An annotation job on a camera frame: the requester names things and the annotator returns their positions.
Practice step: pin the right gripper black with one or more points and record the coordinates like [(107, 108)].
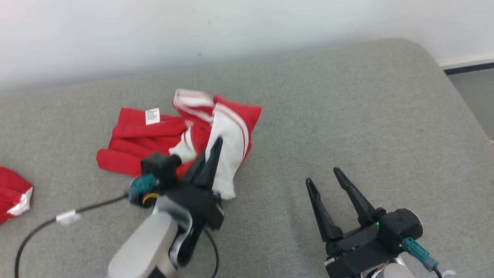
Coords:
[(355, 255)]

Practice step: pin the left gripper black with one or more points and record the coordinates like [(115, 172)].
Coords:
[(200, 204)]

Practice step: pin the red Bulls 23 jersey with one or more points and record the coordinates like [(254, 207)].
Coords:
[(139, 135)]

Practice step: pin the black baseboard strip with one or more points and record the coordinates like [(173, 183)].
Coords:
[(469, 68)]

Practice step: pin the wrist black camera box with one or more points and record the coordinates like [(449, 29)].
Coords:
[(393, 229), (160, 168)]

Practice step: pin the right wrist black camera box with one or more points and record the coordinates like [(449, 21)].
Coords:
[(393, 229)]

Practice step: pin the red shorts with white stripe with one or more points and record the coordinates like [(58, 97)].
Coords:
[(11, 191)]

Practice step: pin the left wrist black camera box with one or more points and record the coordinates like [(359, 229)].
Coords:
[(160, 168)]

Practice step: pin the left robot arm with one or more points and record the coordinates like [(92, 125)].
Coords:
[(146, 243)]

